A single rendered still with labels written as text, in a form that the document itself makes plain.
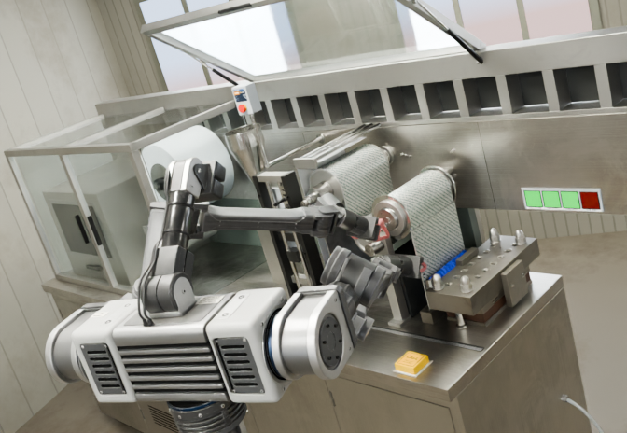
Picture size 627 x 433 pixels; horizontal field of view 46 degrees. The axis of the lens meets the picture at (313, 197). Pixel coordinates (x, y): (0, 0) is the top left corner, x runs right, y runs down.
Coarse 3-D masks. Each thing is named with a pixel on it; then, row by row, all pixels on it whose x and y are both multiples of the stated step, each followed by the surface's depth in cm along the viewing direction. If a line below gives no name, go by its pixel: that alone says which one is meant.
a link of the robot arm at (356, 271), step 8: (352, 256) 137; (344, 264) 134; (352, 264) 135; (360, 264) 135; (368, 264) 136; (344, 272) 135; (352, 272) 134; (360, 272) 134; (368, 272) 134; (336, 280) 135; (344, 280) 135; (352, 280) 134; (360, 280) 134; (368, 280) 134; (360, 288) 134; (360, 296) 134
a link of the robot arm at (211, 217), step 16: (208, 208) 195; (224, 208) 198; (240, 208) 200; (256, 208) 201; (304, 208) 205; (208, 224) 194; (224, 224) 196; (240, 224) 197; (256, 224) 199; (272, 224) 200; (288, 224) 202; (304, 224) 203; (320, 224) 205
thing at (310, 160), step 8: (360, 128) 260; (368, 128) 258; (376, 128) 256; (344, 136) 255; (352, 136) 252; (360, 136) 250; (328, 144) 250; (336, 144) 247; (344, 144) 245; (352, 144) 247; (312, 152) 245; (320, 152) 242; (328, 152) 240; (336, 152) 243; (296, 160) 240; (304, 160) 237; (312, 160) 235; (320, 160) 239; (296, 168) 242; (304, 168) 239; (312, 168) 237
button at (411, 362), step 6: (408, 354) 212; (414, 354) 211; (420, 354) 210; (402, 360) 209; (408, 360) 208; (414, 360) 207; (420, 360) 207; (426, 360) 208; (396, 366) 209; (402, 366) 207; (408, 366) 206; (414, 366) 205; (420, 366) 206; (408, 372) 206; (414, 372) 204
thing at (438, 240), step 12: (432, 216) 229; (444, 216) 234; (456, 216) 238; (420, 228) 225; (432, 228) 230; (444, 228) 234; (456, 228) 239; (420, 240) 226; (432, 240) 230; (444, 240) 234; (456, 240) 239; (420, 252) 226; (432, 252) 230; (444, 252) 235; (456, 252) 239; (432, 264) 230; (444, 264) 235
